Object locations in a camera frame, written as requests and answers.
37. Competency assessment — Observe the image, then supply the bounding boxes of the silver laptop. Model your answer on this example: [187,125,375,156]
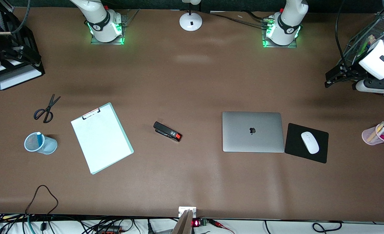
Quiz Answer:
[222,111,285,153]

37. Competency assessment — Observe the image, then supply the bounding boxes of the green marker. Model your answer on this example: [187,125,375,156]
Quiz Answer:
[358,35,375,57]

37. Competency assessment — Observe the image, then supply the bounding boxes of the yellow marker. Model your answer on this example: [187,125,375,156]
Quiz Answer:
[367,123,384,142]

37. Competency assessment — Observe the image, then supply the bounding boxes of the black stacked letter tray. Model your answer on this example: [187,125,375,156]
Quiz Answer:
[0,6,45,91]

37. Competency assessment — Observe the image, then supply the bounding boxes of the black scissors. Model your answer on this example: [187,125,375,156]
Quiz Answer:
[34,94,61,124]

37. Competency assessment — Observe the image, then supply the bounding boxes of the pink mesh pen cup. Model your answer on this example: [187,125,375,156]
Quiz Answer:
[362,123,384,146]

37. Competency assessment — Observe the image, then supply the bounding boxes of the white computer mouse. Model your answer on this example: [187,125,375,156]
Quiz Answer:
[301,131,320,154]

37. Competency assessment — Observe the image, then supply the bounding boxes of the black mouse pad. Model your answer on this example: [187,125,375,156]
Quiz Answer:
[284,123,329,164]

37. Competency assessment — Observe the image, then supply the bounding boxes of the blue mesh pen cup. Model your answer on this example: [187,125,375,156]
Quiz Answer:
[24,132,58,155]

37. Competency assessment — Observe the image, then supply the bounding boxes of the white paper sheet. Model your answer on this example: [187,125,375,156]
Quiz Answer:
[71,106,132,174]

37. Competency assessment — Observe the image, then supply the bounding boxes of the teal clipboard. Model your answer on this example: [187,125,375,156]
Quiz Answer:
[71,102,134,175]

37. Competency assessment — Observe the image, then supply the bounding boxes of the white round lamp base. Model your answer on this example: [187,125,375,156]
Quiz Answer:
[179,0,203,32]

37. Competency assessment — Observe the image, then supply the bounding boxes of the black stapler with red tip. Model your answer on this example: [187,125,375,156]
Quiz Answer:
[153,122,182,142]

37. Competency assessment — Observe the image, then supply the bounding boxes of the red probe lead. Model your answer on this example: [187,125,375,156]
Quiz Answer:
[208,219,235,234]

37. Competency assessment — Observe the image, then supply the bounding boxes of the black power strip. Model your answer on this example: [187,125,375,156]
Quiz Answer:
[94,226,125,234]

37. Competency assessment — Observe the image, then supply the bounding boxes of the dark wire mesh tray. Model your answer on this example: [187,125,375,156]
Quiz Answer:
[343,11,384,85]

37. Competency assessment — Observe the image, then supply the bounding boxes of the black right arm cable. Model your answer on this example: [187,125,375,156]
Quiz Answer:
[11,0,30,34]

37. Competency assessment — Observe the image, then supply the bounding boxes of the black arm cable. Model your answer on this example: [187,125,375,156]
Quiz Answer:
[11,0,30,34]
[335,0,357,73]

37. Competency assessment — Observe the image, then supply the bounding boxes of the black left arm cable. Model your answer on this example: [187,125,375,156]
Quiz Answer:
[335,0,357,73]

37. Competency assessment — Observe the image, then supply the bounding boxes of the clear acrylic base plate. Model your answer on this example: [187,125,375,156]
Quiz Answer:
[90,9,139,45]
[261,16,299,48]

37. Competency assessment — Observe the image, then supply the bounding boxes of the black cable bundle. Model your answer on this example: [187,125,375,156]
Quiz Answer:
[208,11,270,28]

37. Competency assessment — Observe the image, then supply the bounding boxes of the brown looped cable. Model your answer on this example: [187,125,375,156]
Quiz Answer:
[25,185,59,228]

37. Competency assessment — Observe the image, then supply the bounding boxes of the black looped cable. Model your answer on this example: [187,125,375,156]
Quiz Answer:
[312,221,343,233]

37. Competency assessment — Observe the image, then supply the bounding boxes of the teal cable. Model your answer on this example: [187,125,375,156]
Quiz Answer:
[27,216,37,234]

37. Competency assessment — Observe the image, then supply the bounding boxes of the white wall box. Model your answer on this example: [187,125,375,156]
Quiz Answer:
[178,207,197,217]

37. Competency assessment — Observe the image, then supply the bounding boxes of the wooden post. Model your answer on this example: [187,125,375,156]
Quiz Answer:
[172,210,193,234]

